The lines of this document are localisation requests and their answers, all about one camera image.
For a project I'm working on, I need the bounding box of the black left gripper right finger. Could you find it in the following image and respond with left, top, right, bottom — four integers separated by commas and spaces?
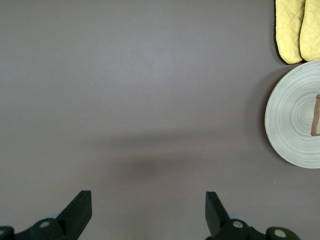
205, 191, 301, 240

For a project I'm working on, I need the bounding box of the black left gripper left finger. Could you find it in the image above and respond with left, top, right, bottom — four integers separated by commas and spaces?
0, 190, 92, 240

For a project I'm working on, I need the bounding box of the round wooden plate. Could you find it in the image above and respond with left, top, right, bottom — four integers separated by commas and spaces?
264, 59, 320, 170

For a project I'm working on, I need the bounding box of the brown bread slice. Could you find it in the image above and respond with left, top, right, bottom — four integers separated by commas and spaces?
310, 93, 320, 137

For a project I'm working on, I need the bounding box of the yellow quilted oven mitt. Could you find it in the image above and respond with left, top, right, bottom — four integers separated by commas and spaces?
299, 0, 320, 62
273, 0, 306, 65

